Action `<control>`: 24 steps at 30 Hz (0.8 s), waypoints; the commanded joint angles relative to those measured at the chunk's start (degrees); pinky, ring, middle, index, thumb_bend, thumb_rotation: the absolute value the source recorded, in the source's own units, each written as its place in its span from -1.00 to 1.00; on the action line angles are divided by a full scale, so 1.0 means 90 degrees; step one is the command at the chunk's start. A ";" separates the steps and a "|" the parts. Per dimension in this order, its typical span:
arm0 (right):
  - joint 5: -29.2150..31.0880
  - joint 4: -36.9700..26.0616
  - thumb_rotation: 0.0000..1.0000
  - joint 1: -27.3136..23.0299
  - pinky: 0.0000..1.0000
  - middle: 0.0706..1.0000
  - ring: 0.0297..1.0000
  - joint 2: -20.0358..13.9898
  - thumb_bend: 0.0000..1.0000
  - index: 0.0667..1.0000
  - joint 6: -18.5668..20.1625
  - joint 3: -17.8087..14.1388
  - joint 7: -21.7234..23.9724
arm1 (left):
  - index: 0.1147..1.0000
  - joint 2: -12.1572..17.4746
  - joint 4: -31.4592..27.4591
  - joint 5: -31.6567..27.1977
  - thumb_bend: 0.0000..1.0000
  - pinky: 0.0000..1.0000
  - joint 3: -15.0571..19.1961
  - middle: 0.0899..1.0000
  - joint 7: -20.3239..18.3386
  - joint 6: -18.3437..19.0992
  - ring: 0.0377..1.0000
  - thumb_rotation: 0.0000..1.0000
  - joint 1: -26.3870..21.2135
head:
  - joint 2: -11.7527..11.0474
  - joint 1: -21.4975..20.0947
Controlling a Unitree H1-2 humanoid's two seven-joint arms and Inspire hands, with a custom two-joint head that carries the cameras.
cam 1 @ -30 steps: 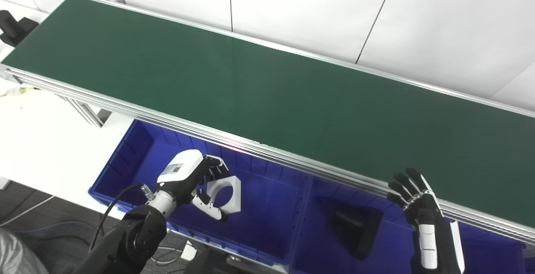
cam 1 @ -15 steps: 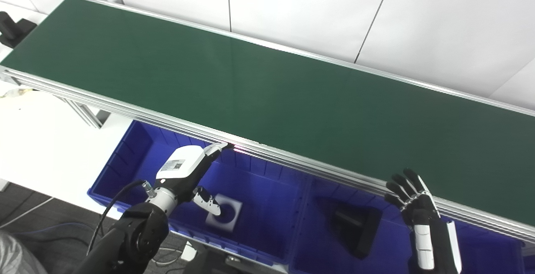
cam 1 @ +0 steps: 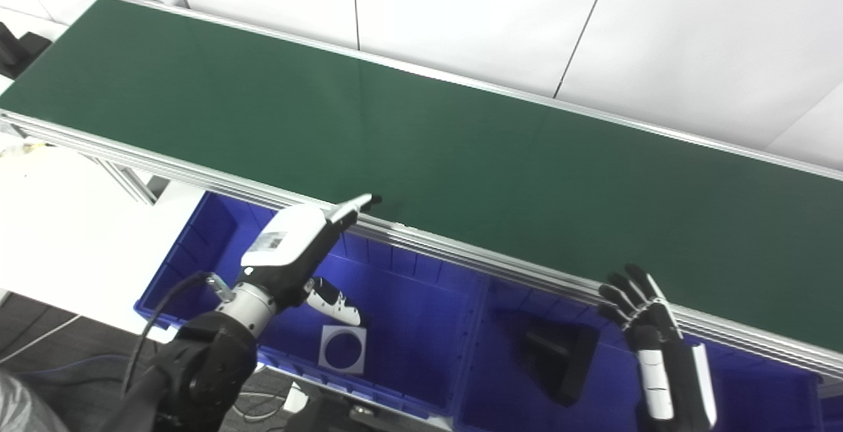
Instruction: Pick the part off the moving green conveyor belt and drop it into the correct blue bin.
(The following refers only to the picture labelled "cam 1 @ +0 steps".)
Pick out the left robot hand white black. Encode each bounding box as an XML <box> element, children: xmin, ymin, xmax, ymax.
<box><xmin>237</xmin><ymin>194</ymin><xmax>383</xmax><ymax>327</ymax></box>

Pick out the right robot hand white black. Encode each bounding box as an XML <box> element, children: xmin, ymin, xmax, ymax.
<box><xmin>596</xmin><ymin>263</ymin><xmax>719</xmax><ymax>432</ymax></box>

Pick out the white square part round hole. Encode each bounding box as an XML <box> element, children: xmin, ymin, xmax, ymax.
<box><xmin>318</xmin><ymin>325</ymin><xmax>367</xmax><ymax>375</ymax></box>

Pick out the black angular part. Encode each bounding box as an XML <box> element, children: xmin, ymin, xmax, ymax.
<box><xmin>520</xmin><ymin>322</ymin><xmax>601</xmax><ymax>408</ymax></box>

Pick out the blue plastic bin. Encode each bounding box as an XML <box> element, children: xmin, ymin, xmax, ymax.
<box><xmin>817</xmin><ymin>392</ymin><xmax>843</xmax><ymax>432</ymax></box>
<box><xmin>454</xmin><ymin>274</ymin><xmax>824</xmax><ymax>432</ymax></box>
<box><xmin>134</xmin><ymin>190</ymin><xmax>491</xmax><ymax>419</ymax></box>

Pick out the aluminium conveyor leg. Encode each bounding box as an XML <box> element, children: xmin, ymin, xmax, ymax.
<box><xmin>79</xmin><ymin>152</ymin><xmax>169</xmax><ymax>205</ymax></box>

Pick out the grey fabric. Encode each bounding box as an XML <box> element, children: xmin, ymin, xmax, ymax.
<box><xmin>0</xmin><ymin>369</ymin><xmax>70</xmax><ymax>432</ymax></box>

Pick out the black device on table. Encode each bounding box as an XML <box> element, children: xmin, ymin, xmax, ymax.
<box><xmin>0</xmin><ymin>22</ymin><xmax>53</xmax><ymax>80</ymax></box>

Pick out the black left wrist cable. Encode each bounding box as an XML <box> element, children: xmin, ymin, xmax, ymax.
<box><xmin>122</xmin><ymin>271</ymin><xmax>234</xmax><ymax>400</ymax></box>

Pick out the green conveyor belt aluminium frame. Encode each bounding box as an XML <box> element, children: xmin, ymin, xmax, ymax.
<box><xmin>0</xmin><ymin>0</ymin><xmax>843</xmax><ymax>380</ymax></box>

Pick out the white floor cable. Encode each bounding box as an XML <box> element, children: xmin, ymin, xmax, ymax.
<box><xmin>0</xmin><ymin>313</ymin><xmax>81</xmax><ymax>364</ymax></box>

